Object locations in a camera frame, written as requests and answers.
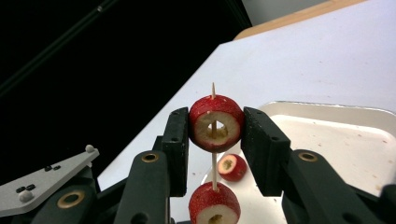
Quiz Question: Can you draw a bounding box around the black metal pole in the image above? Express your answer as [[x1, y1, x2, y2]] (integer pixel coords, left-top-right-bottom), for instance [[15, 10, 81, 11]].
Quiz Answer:
[[0, 0, 120, 94]]

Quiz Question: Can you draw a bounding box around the bamboo skewer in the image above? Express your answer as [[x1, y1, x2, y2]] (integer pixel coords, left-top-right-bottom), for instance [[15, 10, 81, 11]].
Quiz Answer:
[[211, 82, 219, 191]]

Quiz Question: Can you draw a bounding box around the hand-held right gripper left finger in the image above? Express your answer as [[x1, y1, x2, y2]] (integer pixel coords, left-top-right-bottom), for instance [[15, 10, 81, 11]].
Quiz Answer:
[[161, 106, 191, 198]]

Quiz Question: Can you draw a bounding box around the cored red hawthorn fruit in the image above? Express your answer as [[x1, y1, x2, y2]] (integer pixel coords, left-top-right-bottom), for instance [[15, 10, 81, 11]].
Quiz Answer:
[[188, 181, 242, 224], [217, 153, 248, 183], [188, 94, 246, 154]]

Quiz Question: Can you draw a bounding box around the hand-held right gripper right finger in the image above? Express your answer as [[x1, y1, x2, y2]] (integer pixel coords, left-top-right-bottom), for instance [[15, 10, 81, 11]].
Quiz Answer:
[[240, 105, 292, 198]]

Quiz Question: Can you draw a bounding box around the white enamel tray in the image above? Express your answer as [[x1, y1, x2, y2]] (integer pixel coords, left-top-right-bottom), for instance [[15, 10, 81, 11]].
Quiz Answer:
[[200, 101, 396, 224]]

